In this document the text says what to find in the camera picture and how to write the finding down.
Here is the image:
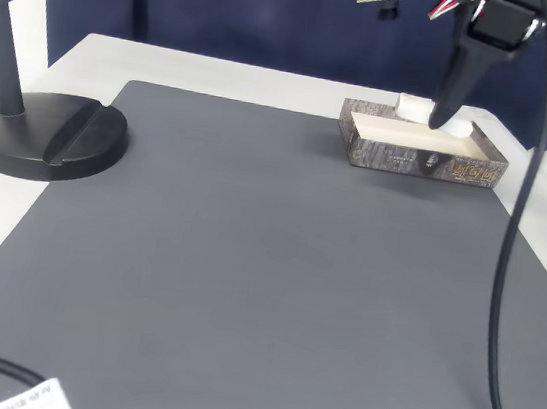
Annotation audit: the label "white rectangular block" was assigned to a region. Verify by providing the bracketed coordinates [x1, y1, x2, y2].
[392, 92, 476, 141]

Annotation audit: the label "patterned open cardboard box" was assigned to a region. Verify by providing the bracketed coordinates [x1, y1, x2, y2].
[332, 97, 517, 192]

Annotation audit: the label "dark blue curtain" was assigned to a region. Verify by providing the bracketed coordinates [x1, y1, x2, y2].
[24, 0, 547, 151]

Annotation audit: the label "grey desk mat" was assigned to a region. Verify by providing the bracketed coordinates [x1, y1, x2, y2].
[0, 61, 547, 409]

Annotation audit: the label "black round-base stand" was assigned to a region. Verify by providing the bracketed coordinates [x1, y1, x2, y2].
[0, 0, 149, 194]

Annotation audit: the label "red white black servo wires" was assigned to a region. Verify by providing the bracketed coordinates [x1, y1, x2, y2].
[426, 0, 486, 29]

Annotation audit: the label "white printed cable label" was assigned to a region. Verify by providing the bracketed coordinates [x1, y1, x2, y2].
[0, 369, 83, 409]

